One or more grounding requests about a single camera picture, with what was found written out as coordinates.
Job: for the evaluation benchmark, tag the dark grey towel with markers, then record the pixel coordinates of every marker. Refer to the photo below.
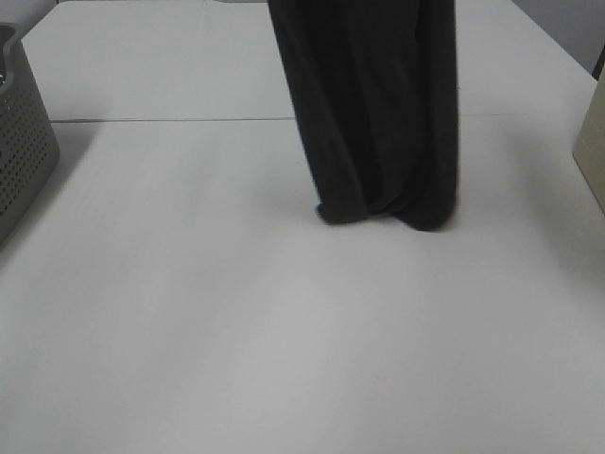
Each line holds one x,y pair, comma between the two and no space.
374,88

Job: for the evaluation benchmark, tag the grey perforated plastic basket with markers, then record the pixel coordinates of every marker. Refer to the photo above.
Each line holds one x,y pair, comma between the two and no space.
29,148

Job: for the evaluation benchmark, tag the beige plastic bin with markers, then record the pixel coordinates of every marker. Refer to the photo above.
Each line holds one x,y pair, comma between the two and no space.
589,147

